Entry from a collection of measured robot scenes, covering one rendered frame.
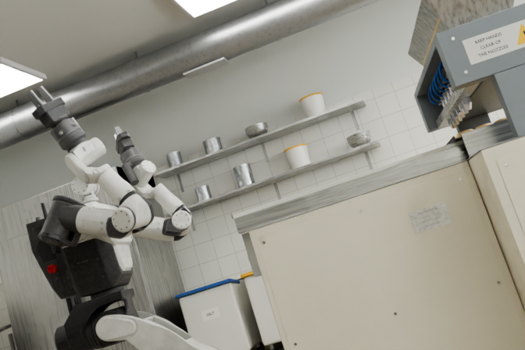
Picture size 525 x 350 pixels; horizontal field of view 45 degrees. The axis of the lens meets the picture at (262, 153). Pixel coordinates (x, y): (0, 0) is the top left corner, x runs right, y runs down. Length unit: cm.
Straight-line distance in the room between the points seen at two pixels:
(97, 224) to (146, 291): 376
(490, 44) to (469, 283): 68
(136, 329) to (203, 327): 365
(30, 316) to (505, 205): 518
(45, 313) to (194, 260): 150
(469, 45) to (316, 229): 68
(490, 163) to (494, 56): 29
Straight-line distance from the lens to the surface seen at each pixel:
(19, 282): 642
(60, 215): 215
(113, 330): 228
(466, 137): 193
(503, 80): 183
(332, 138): 628
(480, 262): 195
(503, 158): 179
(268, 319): 572
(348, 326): 193
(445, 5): 197
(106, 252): 226
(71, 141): 207
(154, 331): 225
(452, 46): 183
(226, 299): 581
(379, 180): 194
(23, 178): 753
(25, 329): 642
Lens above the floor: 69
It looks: 11 degrees up
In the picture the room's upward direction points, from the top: 18 degrees counter-clockwise
